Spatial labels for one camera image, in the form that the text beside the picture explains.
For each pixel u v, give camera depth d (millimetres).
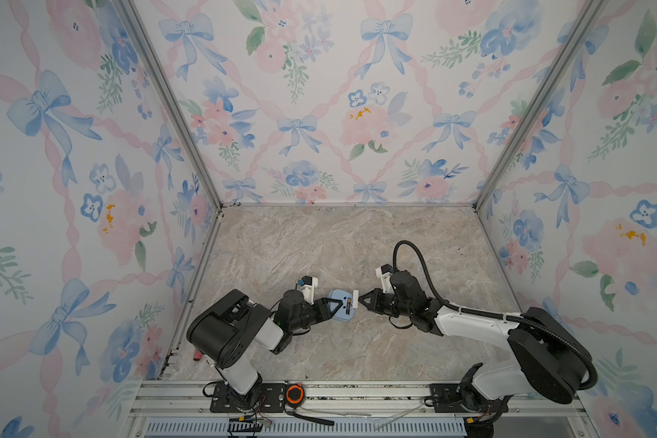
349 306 864
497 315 500
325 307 813
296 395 718
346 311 856
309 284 837
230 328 478
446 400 731
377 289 767
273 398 736
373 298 755
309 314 779
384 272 811
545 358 429
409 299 675
